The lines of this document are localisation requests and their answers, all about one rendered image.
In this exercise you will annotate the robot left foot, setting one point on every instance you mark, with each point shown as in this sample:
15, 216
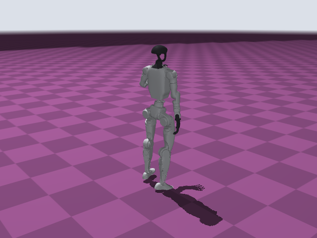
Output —
147, 175

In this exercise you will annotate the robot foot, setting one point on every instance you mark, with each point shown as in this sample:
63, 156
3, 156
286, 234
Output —
158, 186
147, 175

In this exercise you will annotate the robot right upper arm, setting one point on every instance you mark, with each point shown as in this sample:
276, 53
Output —
172, 76

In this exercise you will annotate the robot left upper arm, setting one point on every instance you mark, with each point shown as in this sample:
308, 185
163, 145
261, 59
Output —
144, 77

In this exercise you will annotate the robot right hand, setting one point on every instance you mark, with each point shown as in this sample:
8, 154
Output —
177, 123

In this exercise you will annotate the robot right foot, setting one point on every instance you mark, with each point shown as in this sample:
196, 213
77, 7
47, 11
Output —
158, 186

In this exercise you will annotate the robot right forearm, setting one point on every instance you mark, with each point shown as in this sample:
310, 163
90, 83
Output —
176, 105

